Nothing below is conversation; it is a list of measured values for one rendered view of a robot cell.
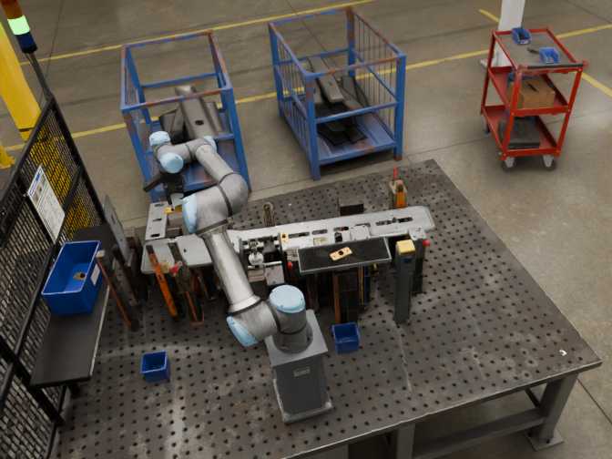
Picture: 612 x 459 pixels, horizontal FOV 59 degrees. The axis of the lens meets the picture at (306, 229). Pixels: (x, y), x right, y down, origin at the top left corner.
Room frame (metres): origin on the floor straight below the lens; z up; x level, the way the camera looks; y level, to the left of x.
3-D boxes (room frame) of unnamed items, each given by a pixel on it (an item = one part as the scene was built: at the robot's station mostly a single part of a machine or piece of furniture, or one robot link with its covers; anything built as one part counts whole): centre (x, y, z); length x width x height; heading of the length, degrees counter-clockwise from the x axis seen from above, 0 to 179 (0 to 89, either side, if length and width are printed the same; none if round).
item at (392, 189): (2.10, -0.47, 0.88); 0.15 x 0.11 x 0.36; 3
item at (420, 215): (1.89, 0.09, 1.00); 1.38 x 0.22 x 0.02; 93
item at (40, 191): (1.93, 1.13, 1.30); 0.23 x 0.02 x 0.31; 3
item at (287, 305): (1.22, 0.10, 1.27); 0.13 x 0.12 x 0.14; 115
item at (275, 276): (1.68, 0.20, 0.94); 0.18 x 0.13 x 0.49; 93
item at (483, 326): (1.77, 0.24, 0.68); 2.56 x 1.61 x 0.04; 101
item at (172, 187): (1.87, 0.53, 1.41); 0.09 x 0.08 x 0.12; 93
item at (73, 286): (1.67, 1.00, 1.10); 0.30 x 0.17 x 0.13; 177
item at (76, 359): (1.64, 1.00, 1.02); 0.90 x 0.22 x 0.03; 3
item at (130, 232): (1.98, 0.85, 0.88); 0.08 x 0.08 x 0.36; 3
